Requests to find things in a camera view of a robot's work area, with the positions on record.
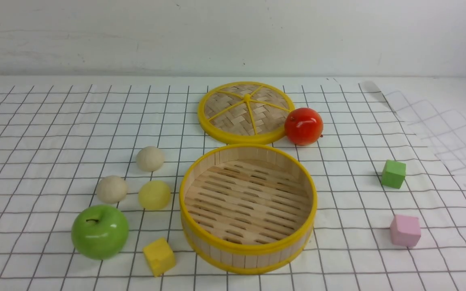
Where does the beige bun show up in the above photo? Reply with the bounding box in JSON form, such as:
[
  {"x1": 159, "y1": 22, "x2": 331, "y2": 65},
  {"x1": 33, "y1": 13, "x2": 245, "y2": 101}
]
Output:
[
  {"x1": 136, "y1": 146, "x2": 166, "y2": 172},
  {"x1": 95, "y1": 175, "x2": 128, "y2": 204}
]

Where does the bamboo steamer lid yellow rim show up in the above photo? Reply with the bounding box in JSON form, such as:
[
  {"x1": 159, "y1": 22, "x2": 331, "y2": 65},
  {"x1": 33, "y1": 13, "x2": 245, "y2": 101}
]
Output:
[{"x1": 197, "y1": 82, "x2": 295, "y2": 144}]

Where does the bamboo steamer tray yellow rim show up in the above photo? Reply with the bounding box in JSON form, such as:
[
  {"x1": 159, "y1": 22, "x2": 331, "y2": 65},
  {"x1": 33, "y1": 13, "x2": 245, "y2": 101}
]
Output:
[{"x1": 179, "y1": 144, "x2": 318, "y2": 275}]

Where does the red pomegranate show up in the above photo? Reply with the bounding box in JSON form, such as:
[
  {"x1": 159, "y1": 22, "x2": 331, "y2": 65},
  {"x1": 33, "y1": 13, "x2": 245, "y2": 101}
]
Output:
[{"x1": 284, "y1": 108, "x2": 324, "y2": 146}]

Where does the yellow bun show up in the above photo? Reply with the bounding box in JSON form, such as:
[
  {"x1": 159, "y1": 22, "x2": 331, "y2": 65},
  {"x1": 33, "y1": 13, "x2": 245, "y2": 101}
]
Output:
[{"x1": 138, "y1": 180, "x2": 171, "y2": 211}]

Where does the yellow foam cube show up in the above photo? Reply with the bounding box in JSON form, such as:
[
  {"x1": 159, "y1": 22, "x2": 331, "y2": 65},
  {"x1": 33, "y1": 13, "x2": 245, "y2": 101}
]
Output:
[{"x1": 142, "y1": 238, "x2": 176, "y2": 277}]

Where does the green apple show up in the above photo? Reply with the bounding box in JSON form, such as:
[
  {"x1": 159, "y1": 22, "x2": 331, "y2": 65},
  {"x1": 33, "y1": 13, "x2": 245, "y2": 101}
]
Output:
[{"x1": 71, "y1": 204, "x2": 129, "y2": 260}]

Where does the green foam cube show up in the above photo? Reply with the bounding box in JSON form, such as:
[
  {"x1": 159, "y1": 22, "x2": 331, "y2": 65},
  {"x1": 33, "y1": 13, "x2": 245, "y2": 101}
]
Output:
[{"x1": 381, "y1": 160, "x2": 407, "y2": 189}]

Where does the white grid-pattern tablecloth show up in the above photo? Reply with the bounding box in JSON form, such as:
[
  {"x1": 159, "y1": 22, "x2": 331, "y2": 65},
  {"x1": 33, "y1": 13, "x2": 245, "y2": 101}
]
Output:
[{"x1": 0, "y1": 77, "x2": 466, "y2": 291}]

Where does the pink foam cube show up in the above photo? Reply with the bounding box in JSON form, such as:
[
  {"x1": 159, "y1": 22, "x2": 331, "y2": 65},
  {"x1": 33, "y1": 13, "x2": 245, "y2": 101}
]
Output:
[{"x1": 390, "y1": 214, "x2": 422, "y2": 247}]

